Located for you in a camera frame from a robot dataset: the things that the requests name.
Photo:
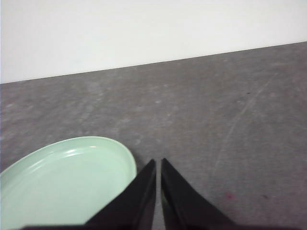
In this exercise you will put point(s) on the pale green round plate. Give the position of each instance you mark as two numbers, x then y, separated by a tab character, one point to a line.
62	182

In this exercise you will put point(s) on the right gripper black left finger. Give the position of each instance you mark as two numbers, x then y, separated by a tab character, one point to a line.
134	206

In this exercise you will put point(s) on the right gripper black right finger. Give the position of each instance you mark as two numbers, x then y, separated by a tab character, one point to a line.
182	206

